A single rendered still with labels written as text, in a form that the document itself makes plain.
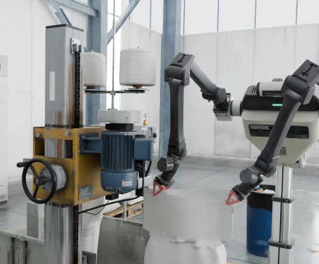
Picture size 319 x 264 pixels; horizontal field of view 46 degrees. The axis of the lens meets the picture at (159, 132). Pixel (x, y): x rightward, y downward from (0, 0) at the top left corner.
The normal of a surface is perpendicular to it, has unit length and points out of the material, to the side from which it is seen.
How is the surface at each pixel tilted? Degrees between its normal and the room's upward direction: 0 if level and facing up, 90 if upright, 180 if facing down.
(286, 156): 130
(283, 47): 90
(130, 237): 90
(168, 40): 90
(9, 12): 90
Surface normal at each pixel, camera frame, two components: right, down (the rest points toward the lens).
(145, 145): -0.08, 0.05
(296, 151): -0.38, 0.67
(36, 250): -0.48, 0.04
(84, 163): 0.87, 0.04
